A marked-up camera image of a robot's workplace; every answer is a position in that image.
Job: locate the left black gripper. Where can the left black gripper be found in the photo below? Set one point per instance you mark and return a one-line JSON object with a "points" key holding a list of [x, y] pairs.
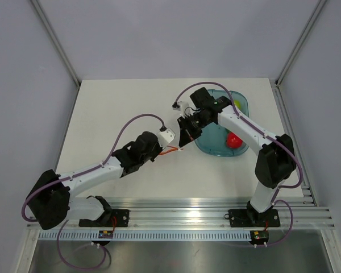
{"points": [[159, 148]]}

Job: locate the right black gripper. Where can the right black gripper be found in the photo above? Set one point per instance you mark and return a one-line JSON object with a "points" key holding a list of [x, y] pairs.
{"points": [[186, 137]]}

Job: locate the clear orange zip top bag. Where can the clear orange zip top bag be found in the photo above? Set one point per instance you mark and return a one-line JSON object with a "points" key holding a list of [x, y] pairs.
{"points": [[171, 147]]}

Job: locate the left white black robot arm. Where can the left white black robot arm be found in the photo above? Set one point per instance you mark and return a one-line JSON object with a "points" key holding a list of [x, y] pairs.
{"points": [[54, 198]]}

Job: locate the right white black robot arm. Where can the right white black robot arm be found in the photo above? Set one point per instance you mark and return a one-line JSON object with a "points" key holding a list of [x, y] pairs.
{"points": [[275, 154]]}

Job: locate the teal plastic bin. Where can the teal plastic bin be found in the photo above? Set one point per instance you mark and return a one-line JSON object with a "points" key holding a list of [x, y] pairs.
{"points": [[213, 138]]}

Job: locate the red fruit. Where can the red fruit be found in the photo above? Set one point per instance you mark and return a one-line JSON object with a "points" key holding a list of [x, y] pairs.
{"points": [[233, 141]]}

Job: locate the smooth green apple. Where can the smooth green apple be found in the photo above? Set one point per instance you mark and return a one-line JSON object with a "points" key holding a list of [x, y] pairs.
{"points": [[237, 104]]}

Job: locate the left control board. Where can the left control board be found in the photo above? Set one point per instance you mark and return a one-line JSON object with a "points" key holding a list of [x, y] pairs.
{"points": [[105, 234]]}

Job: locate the control board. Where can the control board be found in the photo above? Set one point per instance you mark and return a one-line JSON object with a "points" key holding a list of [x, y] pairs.
{"points": [[105, 234], [260, 236]]}

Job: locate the right control board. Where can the right control board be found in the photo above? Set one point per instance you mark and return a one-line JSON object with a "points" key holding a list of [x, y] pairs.
{"points": [[260, 236]]}

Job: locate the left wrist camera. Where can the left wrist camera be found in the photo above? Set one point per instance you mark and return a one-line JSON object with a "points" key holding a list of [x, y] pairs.
{"points": [[166, 136]]}

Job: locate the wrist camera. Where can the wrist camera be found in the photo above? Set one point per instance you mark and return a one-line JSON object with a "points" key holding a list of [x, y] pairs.
{"points": [[166, 136], [182, 107]]}

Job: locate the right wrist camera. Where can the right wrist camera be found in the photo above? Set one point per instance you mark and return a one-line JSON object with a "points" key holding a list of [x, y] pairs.
{"points": [[182, 107]]}

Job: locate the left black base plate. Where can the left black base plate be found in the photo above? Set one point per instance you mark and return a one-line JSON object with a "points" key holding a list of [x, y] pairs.
{"points": [[117, 218]]}

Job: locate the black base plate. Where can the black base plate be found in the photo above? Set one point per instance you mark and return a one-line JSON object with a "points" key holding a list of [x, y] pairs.
{"points": [[117, 218], [243, 218]]}

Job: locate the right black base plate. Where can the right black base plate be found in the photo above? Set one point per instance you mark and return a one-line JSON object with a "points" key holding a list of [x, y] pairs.
{"points": [[243, 218]]}

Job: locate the white slotted cable duct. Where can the white slotted cable duct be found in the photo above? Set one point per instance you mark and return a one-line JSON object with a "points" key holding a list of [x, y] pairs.
{"points": [[149, 235]]}

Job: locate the aluminium mounting rail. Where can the aluminium mounting rail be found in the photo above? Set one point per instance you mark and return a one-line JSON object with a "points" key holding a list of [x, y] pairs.
{"points": [[208, 213]]}

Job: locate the left frame post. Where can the left frame post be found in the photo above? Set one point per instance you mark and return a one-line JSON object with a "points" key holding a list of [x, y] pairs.
{"points": [[53, 38]]}

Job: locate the frame post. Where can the frame post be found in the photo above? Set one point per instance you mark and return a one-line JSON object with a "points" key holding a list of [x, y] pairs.
{"points": [[304, 35], [53, 38]]}

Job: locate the right frame post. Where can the right frame post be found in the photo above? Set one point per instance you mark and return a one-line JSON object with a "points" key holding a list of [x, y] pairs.
{"points": [[304, 35]]}

